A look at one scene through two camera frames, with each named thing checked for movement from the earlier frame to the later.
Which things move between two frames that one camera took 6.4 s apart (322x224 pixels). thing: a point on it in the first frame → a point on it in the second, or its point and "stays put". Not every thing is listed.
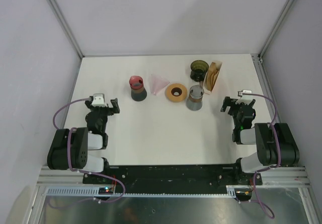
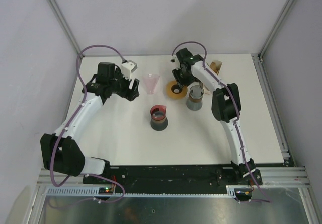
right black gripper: [230, 102] → [180, 81]
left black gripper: [110, 110] → [128, 93]
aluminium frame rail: [284, 176] stays put
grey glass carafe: [194, 101] stays put
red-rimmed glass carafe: [139, 92] → [158, 121]
